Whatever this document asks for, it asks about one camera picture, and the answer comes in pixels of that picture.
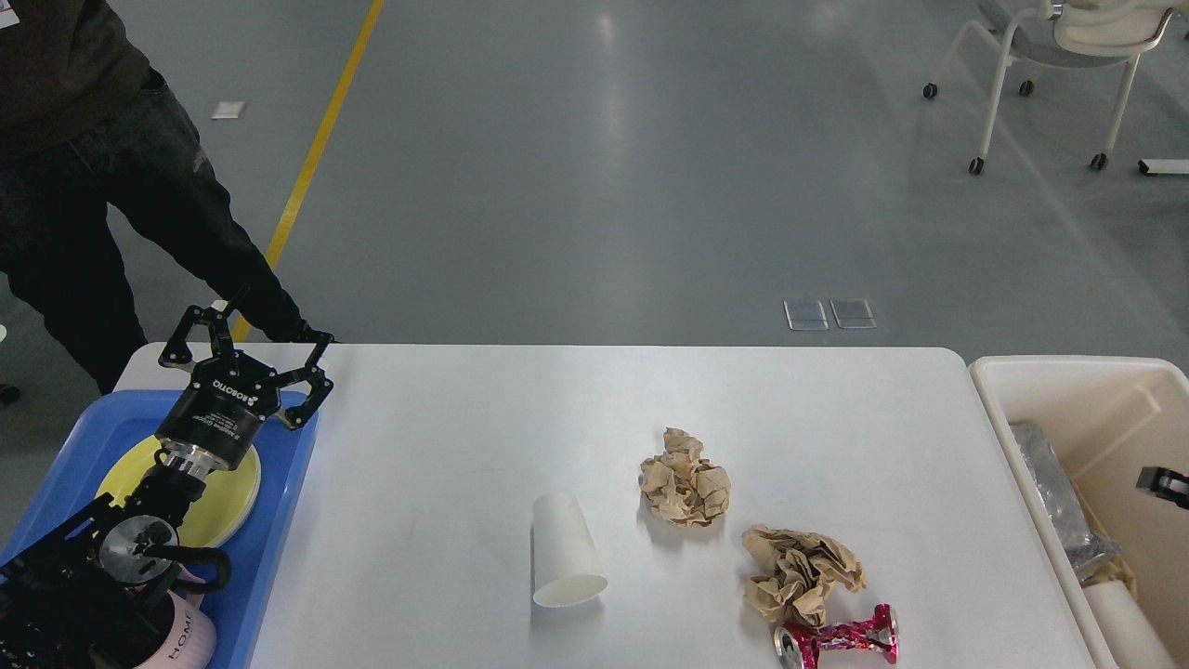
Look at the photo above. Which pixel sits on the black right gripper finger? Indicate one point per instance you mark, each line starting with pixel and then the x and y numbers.
pixel 1165 484

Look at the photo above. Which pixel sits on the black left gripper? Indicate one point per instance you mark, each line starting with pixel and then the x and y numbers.
pixel 219 409

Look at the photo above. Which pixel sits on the aluminium foil tray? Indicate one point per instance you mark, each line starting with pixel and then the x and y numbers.
pixel 1082 547

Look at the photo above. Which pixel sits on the yellow plate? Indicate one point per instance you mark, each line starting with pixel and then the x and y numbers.
pixel 126 473

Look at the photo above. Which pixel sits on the pink mug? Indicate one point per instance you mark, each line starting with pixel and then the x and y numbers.
pixel 189 638

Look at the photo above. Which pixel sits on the white paper cup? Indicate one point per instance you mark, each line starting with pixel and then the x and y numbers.
pixel 566 567
pixel 1130 637

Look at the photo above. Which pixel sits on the brown paper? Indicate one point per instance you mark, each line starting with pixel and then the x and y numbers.
pixel 799 570

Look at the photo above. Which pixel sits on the crushed red can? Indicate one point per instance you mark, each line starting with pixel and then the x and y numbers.
pixel 800 646

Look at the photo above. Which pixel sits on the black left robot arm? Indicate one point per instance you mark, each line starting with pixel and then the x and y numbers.
pixel 116 583

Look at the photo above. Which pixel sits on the beige plastic bin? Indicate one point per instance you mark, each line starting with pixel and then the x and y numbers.
pixel 1107 418

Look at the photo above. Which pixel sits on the blue plastic tray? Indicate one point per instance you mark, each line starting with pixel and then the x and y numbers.
pixel 108 429

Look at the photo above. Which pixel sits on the person in dark clothes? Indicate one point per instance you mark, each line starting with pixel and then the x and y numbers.
pixel 87 123

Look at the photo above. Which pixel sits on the crumpled brown paper ball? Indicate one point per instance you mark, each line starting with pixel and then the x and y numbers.
pixel 682 487

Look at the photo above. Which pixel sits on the white wheeled chair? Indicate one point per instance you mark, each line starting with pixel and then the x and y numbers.
pixel 1062 36

